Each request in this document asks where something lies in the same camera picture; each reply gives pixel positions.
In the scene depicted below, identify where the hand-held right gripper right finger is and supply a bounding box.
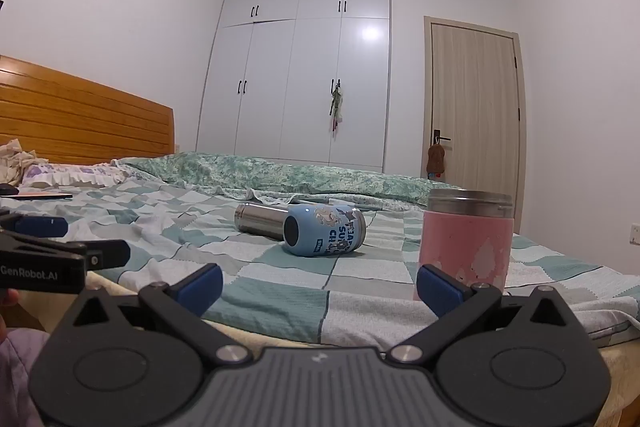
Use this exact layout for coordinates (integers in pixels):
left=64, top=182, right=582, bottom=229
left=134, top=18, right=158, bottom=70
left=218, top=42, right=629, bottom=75
left=389, top=264, right=584, bottom=366

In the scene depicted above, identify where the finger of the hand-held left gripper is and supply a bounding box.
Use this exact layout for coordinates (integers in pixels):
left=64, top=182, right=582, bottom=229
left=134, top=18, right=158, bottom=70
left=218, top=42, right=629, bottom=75
left=0, top=209, right=70, bottom=239
left=84, top=240, right=132, bottom=271

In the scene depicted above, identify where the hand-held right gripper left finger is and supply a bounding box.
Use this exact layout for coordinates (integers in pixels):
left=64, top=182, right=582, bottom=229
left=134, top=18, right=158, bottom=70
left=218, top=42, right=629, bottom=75
left=60, top=263, right=252, bottom=366

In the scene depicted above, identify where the blue printed cup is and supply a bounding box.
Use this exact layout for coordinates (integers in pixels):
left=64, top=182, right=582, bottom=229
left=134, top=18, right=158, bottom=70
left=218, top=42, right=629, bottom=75
left=283, top=201, right=368, bottom=257

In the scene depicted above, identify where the pink cup with steel rim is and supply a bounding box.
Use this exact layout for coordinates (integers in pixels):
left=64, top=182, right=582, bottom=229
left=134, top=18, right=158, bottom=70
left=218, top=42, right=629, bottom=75
left=412, top=188, right=515, bottom=304

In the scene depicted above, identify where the dark flat tablet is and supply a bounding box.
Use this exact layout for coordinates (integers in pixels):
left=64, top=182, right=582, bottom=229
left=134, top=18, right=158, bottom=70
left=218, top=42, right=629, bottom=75
left=9, top=191, right=74, bottom=201

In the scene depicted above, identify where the purple floral pillow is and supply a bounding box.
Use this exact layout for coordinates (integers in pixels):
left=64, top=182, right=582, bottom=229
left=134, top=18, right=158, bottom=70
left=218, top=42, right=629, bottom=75
left=21, top=161, right=132, bottom=188

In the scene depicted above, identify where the beige crumpled cloth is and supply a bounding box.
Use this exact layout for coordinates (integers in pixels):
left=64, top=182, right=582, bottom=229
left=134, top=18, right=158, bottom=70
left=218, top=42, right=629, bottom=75
left=0, top=138, right=51, bottom=186

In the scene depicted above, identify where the checked teal bedsheet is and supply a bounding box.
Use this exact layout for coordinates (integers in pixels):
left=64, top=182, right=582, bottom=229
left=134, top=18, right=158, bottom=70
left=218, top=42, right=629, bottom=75
left=0, top=179, right=640, bottom=349

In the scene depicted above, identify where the stainless steel thermos bottle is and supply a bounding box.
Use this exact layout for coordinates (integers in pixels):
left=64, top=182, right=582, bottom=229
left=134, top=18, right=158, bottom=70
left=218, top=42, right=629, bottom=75
left=234, top=202, right=292, bottom=241

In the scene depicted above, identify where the purple clothing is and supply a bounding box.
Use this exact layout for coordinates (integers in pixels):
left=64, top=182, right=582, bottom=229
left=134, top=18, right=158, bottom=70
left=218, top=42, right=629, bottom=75
left=0, top=326, right=52, bottom=427

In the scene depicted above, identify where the wooden headboard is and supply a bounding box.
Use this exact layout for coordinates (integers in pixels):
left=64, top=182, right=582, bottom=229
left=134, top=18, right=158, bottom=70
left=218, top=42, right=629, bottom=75
left=0, top=55, right=175, bottom=166

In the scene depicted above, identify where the green floral quilt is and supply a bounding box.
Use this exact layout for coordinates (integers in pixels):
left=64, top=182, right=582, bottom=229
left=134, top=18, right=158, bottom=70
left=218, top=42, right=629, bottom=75
left=116, top=151, right=468, bottom=214

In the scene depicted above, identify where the light wooden door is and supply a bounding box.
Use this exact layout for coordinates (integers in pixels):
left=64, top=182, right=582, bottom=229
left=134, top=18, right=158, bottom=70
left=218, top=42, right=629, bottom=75
left=423, top=15, right=527, bottom=234

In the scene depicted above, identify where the pale yellow mattress sheet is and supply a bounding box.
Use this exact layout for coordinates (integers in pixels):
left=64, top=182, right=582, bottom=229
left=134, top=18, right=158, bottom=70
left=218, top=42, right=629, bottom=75
left=12, top=269, right=640, bottom=408

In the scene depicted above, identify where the green hanging wardrobe ornament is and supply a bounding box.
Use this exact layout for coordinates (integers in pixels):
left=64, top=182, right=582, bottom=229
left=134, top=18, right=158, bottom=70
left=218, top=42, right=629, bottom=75
left=328, top=79, right=346, bottom=134

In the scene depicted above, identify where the white wardrobe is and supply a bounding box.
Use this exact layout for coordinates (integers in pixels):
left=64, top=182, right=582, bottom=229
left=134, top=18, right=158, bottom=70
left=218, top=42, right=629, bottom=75
left=195, top=0, right=392, bottom=174

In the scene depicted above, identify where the brown bag on door handle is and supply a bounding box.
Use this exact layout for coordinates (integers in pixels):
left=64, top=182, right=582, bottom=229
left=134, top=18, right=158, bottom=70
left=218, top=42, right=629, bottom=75
left=426, top=144, right=448, bottom=180

